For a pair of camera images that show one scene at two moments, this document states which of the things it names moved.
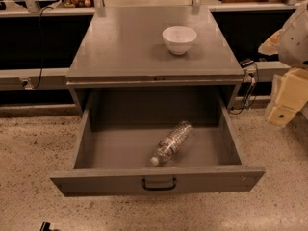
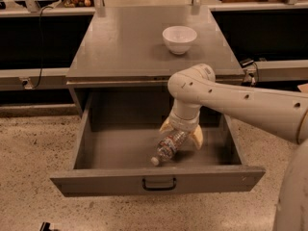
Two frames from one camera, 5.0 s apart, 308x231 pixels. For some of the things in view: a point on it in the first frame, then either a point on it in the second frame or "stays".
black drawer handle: [158, 188] stays
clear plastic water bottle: [172, 142] stays
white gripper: [295, 43] to [183, 123]
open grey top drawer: [120, 131] stays
